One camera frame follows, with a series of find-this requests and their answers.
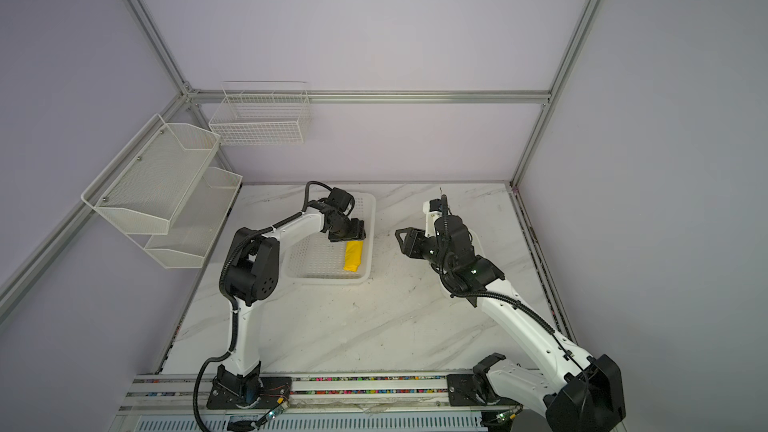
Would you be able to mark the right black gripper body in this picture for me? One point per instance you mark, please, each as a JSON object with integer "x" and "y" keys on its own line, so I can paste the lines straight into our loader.
{"x": 434, "y": 256}

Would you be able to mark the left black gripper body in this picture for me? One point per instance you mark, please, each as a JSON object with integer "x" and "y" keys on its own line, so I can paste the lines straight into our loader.
{"x": 347, "y": 230}

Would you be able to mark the white perforated plastic basket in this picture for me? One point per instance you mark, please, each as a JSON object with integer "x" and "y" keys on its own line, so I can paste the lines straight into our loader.
{"x": 316, "y": 261}

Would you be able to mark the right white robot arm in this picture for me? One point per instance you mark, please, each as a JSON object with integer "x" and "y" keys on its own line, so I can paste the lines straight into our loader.
{"x": 571, "y": 388}

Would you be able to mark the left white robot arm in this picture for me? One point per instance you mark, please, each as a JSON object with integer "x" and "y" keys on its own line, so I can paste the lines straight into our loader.
{"x": 250, "y": 274}

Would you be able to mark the white two-tier mesh shelf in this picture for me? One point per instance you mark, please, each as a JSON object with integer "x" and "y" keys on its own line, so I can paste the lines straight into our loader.
{"x": 164, "y": 193}

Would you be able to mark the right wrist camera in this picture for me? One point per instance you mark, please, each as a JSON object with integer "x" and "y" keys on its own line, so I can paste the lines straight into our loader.
{"x": 436, "y": 212}

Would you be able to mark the white wire wall basket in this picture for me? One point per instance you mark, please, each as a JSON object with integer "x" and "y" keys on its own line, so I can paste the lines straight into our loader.
{"x": 256, "y": 113}

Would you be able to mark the aluminium front mounting rail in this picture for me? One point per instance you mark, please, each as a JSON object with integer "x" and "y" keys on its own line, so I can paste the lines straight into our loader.
{"x": 381, "y": 401}

